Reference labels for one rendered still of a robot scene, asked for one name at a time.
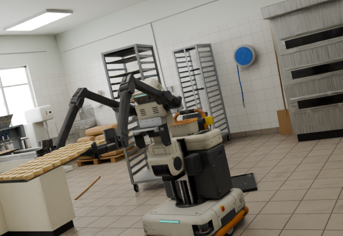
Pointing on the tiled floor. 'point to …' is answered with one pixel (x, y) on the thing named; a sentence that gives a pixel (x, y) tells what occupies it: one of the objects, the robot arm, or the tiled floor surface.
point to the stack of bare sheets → (244, 182)
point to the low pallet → (104, 158)
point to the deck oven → (311, 60)
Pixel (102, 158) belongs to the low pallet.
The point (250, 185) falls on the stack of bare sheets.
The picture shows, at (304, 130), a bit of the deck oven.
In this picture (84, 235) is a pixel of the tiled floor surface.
